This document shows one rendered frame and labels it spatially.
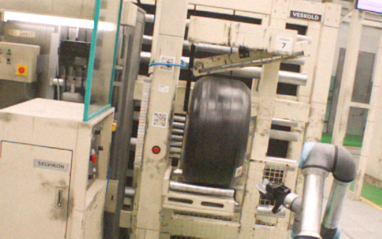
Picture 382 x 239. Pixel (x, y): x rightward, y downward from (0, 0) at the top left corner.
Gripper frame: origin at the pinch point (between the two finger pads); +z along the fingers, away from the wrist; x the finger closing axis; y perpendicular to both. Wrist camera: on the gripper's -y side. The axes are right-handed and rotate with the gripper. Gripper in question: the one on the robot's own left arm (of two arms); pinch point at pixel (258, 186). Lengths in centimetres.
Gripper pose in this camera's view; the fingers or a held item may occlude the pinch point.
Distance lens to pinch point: 262.0
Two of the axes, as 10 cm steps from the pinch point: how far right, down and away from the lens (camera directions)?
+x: -7.9, 3.3, -5.1
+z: -6.1, -3.4, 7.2
